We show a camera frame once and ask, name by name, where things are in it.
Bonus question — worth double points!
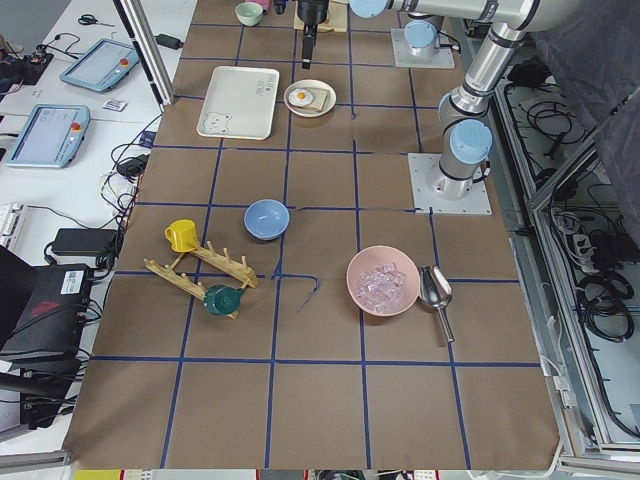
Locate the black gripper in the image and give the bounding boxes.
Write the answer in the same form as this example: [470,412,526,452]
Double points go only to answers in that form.
[297,0,329,70]

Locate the blue teach pendant, near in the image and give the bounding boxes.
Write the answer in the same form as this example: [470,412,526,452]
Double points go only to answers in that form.
[6,104,91,169]

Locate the clear ice cubes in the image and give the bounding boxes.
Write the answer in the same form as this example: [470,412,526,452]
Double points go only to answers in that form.
[355,263,406,311]

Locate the wooden cutting board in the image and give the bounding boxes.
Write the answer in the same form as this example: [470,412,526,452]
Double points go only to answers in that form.
[293,0,349,33]

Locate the wooden cup rack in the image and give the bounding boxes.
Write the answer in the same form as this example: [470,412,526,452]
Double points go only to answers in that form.
[143,240,260,320]

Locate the black power brick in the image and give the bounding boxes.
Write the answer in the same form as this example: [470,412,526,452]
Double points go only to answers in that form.
[51,228,116,257]

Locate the white round plate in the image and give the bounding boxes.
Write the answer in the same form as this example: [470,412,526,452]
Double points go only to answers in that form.
[283,79,337,118]

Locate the pink cup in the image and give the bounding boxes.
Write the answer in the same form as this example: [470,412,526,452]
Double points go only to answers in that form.
[256,0,272,12]

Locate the white bear tray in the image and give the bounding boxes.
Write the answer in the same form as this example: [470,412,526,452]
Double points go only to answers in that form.
[196,66,280,140]

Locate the bread slice on plate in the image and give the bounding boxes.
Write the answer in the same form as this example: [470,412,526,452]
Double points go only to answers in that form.
[302,87,330,113]

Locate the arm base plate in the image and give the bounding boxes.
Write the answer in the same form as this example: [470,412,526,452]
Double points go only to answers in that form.
[390,27,457,69]
[407,153,492,216]

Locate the metal scoop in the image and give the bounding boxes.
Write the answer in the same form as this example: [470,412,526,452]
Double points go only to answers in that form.
[418,265,455,343]

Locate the blue bowl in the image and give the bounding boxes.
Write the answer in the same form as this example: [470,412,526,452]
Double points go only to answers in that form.
[244,199,290,241]

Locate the blue teach pendant, far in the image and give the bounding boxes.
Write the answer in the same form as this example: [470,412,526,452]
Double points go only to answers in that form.
[60,38,139,92]

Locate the light green bowl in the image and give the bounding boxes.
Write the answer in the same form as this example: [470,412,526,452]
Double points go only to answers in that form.
[235,1,264,27]

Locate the blue teach pendant, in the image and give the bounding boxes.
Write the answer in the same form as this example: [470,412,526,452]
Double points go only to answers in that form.
[6,104,91,169]
[60,38,139,92]

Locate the dark green cup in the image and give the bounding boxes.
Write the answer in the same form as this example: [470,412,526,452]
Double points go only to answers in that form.
[203,284,244,318]

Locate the yellow cup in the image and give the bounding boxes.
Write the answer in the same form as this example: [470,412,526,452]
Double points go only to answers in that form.
[164,219,200,253]

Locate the aluminium frame post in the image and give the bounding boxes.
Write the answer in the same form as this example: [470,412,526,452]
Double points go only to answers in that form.
[113,0,175,109]

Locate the silver robot arm, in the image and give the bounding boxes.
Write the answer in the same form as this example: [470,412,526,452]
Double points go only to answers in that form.
[383,1,580,201]
[296,1,459,70]

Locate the fried egg toy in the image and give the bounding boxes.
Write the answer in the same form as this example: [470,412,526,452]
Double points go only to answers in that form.
[288,88,314,108]

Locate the black scissors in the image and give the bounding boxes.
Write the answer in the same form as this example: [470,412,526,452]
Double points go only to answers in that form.
[77,14,114,27]

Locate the pink bowl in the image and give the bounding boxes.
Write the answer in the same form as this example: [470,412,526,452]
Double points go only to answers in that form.
[346,245,420,317]

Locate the black electronics box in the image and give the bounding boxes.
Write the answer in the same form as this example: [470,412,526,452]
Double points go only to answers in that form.
[1,261,93,363]

